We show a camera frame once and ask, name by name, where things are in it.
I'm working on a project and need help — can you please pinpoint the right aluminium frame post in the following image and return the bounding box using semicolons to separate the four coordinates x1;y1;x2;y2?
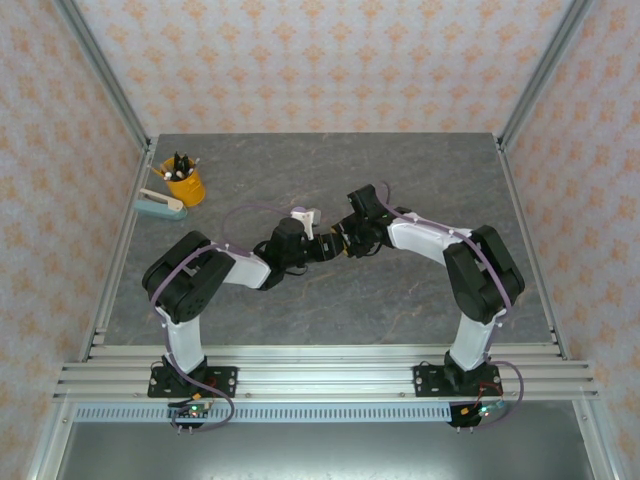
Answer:
498;0;597;151

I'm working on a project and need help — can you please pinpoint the teal and beige stapler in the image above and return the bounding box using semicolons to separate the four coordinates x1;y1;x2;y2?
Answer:
133;187;189;221

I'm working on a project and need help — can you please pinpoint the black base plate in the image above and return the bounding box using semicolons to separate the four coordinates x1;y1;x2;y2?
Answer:
413;364;501;399
147;366;239;399

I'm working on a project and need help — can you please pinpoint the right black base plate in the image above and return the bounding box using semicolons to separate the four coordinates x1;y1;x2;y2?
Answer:
413;364;501;399

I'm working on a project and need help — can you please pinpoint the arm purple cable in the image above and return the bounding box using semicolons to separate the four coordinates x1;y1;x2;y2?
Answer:
149;202;299;435
381;180;526;434

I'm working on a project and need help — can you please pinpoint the aluminium mounting beam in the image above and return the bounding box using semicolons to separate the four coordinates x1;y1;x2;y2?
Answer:
52;363;600;402

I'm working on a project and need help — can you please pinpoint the grey slotted cable duct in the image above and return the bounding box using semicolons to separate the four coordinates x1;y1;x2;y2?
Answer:
74;404;454;424

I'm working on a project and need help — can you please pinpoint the grey metal sheet panel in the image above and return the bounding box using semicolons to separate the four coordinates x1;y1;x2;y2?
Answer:
27;422;619;480

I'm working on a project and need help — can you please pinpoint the yellow pen cup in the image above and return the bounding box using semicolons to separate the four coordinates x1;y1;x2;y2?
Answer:
159;155;207;209

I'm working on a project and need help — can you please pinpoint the left aluminium side rail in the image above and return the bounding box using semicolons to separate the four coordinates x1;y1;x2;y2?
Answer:
79;139;157;362

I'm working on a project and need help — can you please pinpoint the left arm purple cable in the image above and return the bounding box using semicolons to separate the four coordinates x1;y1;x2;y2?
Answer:
149;202;299;435

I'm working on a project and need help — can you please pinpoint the left aluminium frame post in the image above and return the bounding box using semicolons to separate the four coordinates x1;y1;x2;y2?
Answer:
52;0;153;151

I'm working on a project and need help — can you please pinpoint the aluminium frame post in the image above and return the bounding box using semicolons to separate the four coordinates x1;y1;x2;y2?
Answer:
498;0;597;151
52;0;153;151

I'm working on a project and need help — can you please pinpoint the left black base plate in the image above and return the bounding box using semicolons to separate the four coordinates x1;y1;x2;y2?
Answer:
147;366;239;399

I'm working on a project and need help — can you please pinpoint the aluminium side rail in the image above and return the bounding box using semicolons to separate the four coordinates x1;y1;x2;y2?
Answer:
496;137;571;361
79;139;157;362

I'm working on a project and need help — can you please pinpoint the right aluminium side rail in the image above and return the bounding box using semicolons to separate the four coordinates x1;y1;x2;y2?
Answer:
496;137;571;361

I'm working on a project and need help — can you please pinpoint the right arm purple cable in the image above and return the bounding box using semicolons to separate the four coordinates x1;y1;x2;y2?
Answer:
381;180;526;434

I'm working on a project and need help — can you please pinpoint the aluminium table edge rail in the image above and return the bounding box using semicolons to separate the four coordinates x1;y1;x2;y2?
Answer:
88;343;570;363

